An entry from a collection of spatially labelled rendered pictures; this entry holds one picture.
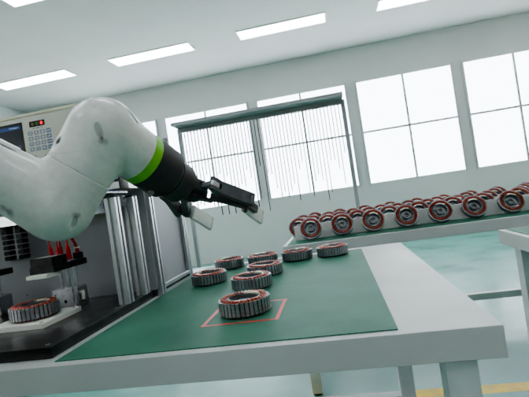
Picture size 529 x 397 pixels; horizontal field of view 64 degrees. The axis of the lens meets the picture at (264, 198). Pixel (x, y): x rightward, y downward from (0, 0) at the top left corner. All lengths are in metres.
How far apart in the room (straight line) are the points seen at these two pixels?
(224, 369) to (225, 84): 7.21
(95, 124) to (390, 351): 0.56
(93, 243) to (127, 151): 0.75
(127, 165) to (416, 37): 7.34
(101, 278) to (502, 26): 7.55
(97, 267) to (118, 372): 0.62
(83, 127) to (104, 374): 0.43
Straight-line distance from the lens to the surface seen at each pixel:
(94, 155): 0.67
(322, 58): 7.67
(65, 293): 1.31
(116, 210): 1.17
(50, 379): 0.91
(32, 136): 1.36
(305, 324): 0.81
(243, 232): 7.54
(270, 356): 0.74
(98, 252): 1.40
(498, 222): 2.17
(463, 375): 0.80
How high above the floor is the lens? 0.98
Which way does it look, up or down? level
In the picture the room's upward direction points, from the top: 9 degrees counter-clockwise
